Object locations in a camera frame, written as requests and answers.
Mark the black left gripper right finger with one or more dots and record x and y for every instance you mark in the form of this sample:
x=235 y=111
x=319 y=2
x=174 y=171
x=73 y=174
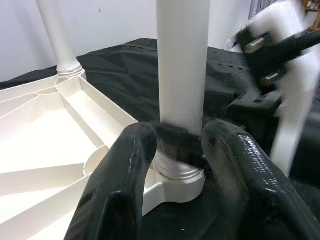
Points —
x=250 y=180

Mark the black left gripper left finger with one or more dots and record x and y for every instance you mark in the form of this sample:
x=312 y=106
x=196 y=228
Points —
x=117 y=180

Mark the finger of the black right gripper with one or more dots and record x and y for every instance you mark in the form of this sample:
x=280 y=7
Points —
x=180 y=145

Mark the white plastic table leg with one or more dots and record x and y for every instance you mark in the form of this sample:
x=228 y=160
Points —
x=57 y=37
x=182 y=62

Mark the white plastic table top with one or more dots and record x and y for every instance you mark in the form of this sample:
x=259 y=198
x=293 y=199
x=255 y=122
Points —
x=37 y=125

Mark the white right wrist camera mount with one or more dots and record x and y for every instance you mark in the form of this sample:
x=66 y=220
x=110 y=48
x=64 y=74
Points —
x=295 y=87

